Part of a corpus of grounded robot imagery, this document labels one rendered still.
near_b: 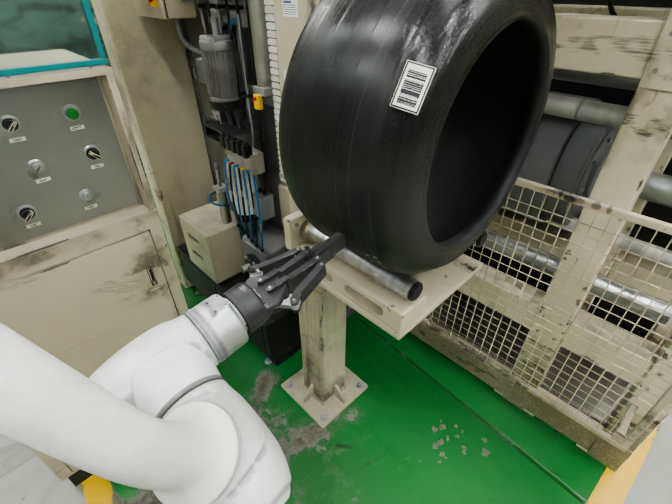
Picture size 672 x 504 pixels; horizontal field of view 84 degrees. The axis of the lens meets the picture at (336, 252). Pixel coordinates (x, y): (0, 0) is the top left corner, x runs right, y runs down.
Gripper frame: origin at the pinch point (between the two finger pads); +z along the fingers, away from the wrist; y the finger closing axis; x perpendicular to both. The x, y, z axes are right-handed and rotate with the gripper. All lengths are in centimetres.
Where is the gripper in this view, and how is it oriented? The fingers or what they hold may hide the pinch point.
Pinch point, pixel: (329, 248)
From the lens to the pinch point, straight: 67.5
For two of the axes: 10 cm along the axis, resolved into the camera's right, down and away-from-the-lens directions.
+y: -7.0, -4.1, 5.8
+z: 7.1, -5.1, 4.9
